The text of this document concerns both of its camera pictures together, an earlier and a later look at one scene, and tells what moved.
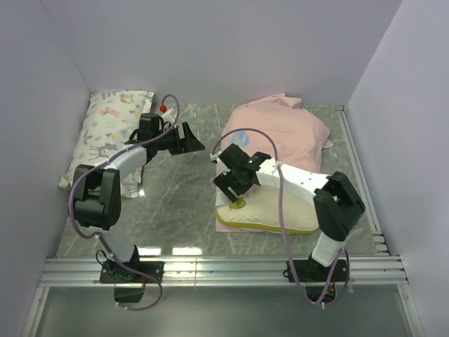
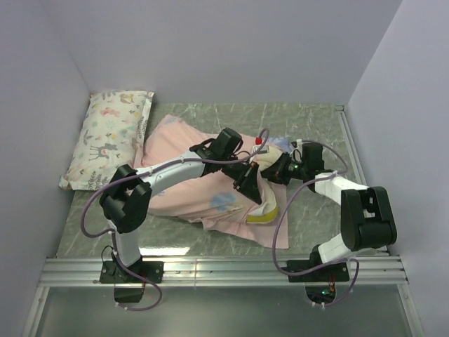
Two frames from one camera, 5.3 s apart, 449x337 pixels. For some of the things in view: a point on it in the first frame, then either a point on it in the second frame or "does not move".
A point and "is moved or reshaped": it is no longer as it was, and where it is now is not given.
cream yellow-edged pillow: x=261 y=212 is moved or reshaped
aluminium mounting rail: x=224 y=272 does not move
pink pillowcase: x=300 y=138 → x=210 y=199
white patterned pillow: x=111 y=119 does not move
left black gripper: x=188 y=144 → x=249 y=185
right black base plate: x=309 y=271 does not move
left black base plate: x=114 y=272 does not move
